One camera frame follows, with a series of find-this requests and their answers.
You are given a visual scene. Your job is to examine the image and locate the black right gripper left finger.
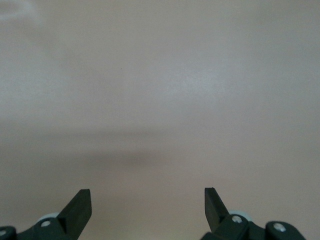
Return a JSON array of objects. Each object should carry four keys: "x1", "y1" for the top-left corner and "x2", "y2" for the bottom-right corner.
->
[{"x1": 16, "y1": 188, "x2": 92, "y2": 240}]

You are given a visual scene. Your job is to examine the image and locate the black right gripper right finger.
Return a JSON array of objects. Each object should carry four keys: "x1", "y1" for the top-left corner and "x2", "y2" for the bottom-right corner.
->
[{"x1": 204, "y1": 187, "x2": 267, "y2": 240}]

